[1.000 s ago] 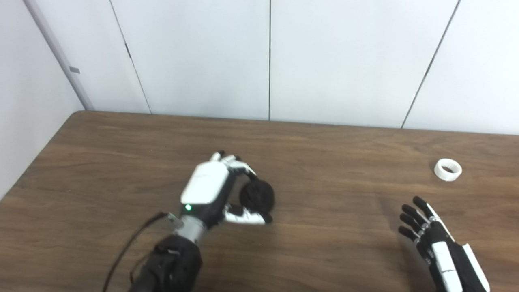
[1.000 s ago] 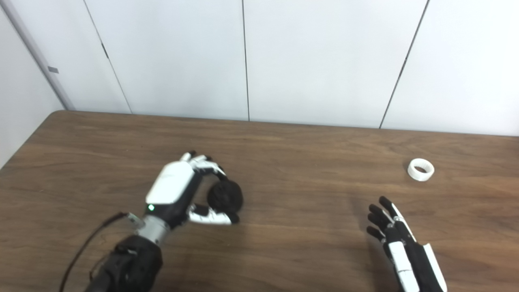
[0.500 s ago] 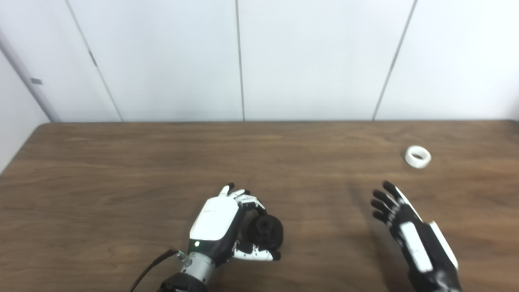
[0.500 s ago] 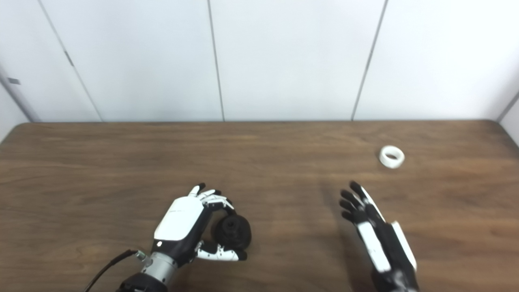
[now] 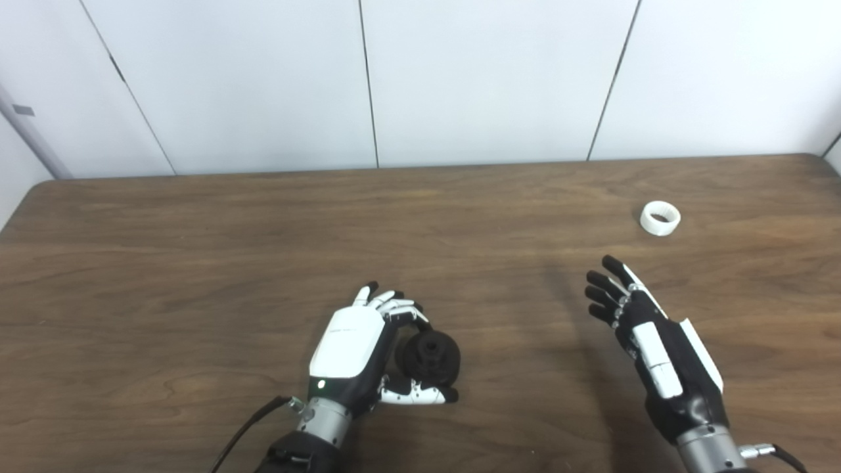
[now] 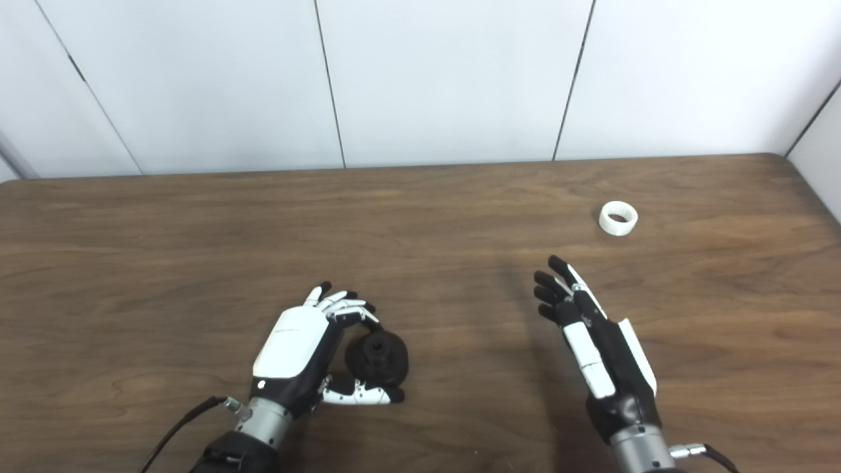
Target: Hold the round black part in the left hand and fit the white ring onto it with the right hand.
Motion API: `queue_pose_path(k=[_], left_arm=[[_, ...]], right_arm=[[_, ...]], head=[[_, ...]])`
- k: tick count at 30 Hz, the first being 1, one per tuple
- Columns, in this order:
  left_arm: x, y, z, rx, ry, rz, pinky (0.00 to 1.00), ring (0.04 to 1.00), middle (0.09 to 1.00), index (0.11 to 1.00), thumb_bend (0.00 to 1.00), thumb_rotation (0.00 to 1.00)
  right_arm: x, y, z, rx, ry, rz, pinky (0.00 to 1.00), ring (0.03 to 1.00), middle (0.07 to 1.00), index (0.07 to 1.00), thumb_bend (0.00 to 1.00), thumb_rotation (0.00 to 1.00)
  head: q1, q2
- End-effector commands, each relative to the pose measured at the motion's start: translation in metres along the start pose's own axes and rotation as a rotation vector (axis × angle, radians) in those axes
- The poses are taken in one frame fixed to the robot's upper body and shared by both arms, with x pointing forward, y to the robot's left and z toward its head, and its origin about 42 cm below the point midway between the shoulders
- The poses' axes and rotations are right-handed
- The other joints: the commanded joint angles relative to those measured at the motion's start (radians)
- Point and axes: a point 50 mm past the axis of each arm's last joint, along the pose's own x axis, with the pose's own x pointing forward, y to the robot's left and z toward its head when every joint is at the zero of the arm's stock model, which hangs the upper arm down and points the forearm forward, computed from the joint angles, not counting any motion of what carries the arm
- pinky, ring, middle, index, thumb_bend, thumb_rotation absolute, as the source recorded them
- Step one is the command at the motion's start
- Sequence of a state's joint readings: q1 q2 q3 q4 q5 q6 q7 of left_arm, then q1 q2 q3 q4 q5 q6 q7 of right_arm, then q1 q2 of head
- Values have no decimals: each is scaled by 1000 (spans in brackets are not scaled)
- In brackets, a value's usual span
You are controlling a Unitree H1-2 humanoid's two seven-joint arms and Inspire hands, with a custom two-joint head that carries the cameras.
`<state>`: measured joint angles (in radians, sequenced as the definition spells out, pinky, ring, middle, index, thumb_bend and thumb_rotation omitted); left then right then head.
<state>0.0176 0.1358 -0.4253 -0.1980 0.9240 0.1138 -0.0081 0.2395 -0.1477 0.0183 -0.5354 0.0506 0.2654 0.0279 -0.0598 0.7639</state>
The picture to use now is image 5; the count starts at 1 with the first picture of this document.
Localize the round black plastic part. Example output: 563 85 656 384
394 330 462 388

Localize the white plastic ring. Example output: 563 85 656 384
640 200 682 237

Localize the gray wall corner post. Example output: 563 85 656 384
0 82 73 180

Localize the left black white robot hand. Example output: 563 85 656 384
309 282 459 418

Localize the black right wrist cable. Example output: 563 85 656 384
739 443 810 473

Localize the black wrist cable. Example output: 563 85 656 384
739 443 810 473
209 395 306 473

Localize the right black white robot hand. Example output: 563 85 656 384
585 255 730 444

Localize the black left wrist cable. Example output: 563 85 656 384
209 395 306 473

